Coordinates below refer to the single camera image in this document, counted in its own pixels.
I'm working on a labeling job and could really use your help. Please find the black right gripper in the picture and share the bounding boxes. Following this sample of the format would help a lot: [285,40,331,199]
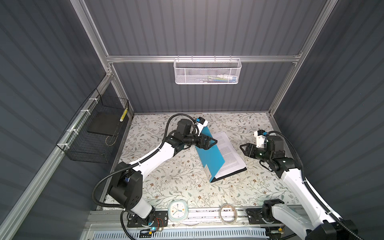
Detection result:
[240,142,272,163]

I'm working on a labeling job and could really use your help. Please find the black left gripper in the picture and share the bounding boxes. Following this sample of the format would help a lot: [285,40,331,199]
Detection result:
[182,131,217,150]

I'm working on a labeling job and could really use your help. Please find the blue folder with black inside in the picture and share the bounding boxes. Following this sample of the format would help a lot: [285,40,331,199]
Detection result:
[194,125,248,183]

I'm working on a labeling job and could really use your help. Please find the white printed paper files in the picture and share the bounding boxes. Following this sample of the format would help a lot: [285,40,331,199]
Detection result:
[213,132,247,182]

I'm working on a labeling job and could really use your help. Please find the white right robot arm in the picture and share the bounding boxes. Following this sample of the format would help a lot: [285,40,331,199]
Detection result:
[240,130,361,240]

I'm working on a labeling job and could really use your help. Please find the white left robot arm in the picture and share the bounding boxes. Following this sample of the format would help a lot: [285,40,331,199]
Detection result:
[107,114,217,222]

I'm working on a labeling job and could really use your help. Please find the white square clock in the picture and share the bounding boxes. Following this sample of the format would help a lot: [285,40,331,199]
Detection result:
[168,200,189,222]

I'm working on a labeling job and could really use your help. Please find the yellow marker pen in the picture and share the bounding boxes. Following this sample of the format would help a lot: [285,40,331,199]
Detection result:
[120,108,129,122]

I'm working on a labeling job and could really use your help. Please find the black foam pad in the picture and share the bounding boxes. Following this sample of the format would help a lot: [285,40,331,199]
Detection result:
[87,113,123,137]

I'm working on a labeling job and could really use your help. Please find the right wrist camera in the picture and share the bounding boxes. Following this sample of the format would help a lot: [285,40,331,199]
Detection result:
[254,130,268,149]

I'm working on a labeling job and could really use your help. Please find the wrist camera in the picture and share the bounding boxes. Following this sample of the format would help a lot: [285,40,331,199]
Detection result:
[254,130,268,149]
[196,117,208,129]

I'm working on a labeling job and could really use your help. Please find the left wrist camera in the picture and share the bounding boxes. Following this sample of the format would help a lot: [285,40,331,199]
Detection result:
[196,117,208,129]

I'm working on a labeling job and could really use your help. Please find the white wire mesh basket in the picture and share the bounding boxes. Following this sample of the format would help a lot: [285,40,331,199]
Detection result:
[173,58,242,85]

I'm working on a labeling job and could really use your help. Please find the clear tape ring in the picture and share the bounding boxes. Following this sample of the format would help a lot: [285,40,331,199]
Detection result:
[218,203,238,225]

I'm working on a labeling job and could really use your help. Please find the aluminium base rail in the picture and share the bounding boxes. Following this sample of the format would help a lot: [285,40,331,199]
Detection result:
[86,204,328,229]

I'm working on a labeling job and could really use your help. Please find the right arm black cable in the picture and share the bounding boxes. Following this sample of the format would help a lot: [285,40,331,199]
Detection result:
[266,130,365,240]

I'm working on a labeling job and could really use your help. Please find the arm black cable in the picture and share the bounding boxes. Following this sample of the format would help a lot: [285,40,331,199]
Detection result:
[266,130,365,240]
[91,113,200,240]

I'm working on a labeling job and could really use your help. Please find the white ventilated cable duct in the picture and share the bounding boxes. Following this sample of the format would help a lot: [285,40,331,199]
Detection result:
[91,227,269,240]

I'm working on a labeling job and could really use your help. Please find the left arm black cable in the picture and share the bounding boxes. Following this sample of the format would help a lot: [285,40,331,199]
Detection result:
[91,113,200,240]

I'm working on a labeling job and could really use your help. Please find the black wire basket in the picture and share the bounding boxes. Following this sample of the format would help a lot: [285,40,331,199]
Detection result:
[57,91,130,164]

